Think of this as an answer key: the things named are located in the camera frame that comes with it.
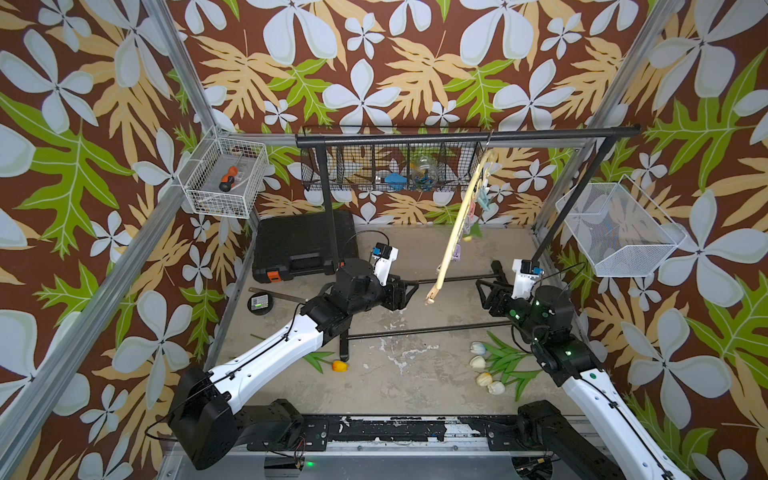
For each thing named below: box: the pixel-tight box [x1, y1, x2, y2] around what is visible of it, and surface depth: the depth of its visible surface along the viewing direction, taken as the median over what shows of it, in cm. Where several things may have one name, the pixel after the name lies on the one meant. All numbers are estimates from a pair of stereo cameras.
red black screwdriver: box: [219, 166, 239, 193], surface depth 82 cm
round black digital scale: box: [247, 292, 274, 316], surface depth 98 cm
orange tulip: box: [303, 352, 350, 374], surface depth 87 cm
